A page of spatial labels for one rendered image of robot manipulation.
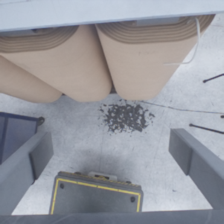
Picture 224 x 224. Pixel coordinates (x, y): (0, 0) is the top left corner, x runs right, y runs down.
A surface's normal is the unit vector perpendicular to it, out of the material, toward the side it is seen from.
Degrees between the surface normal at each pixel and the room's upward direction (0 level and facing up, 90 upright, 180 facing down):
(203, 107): 0
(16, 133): 0
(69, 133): 0
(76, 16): 11
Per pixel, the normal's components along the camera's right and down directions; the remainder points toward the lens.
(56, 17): -0.11, 0.06
